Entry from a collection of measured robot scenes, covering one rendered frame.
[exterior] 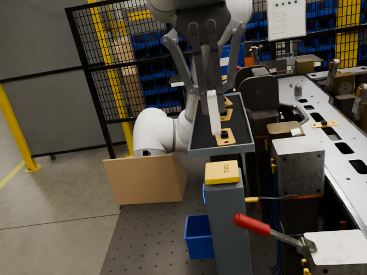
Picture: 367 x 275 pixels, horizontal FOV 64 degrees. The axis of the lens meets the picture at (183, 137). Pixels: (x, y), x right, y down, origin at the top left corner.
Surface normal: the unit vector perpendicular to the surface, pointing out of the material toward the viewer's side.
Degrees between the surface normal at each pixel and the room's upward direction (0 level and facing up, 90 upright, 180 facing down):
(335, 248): 0
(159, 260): 0
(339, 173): 0
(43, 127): 90
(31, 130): 90
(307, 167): 90
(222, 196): 90
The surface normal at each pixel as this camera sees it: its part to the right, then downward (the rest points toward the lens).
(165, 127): 0.16, -0.41
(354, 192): -0.17, -0.90
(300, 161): -0.10, 0.42
